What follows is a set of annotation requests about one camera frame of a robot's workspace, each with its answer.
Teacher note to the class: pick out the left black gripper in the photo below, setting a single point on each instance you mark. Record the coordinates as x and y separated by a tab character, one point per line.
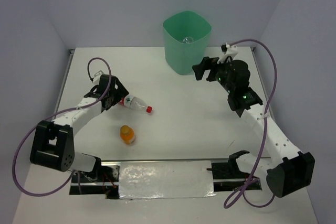
121	93

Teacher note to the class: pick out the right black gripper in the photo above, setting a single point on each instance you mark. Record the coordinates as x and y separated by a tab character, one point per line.
199	69

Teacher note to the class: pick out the clear bottle red label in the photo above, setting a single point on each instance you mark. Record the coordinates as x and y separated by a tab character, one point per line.
136	104

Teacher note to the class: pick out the clear bottle blue label white cap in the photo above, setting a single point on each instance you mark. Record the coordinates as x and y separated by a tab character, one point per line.
188	40

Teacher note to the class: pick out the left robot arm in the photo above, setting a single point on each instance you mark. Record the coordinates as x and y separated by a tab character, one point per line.
54	141

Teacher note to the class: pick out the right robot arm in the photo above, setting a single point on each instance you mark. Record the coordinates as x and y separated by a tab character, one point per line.
290	169

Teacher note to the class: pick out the green plastic bin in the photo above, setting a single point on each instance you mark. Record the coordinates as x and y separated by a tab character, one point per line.
181	57

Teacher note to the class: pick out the orange juice bottle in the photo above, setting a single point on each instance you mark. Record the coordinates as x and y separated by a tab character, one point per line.
127	135

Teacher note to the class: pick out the silver tape panel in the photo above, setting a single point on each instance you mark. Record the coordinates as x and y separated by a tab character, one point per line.
165	180

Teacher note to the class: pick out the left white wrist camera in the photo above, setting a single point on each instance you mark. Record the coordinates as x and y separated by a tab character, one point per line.
96	75

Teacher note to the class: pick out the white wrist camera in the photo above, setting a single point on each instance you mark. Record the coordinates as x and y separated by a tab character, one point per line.
96	75
228	51

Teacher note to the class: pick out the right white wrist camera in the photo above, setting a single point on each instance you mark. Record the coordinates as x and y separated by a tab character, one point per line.
228	51

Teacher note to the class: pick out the metal base rail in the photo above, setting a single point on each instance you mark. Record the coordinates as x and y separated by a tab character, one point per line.
107	183

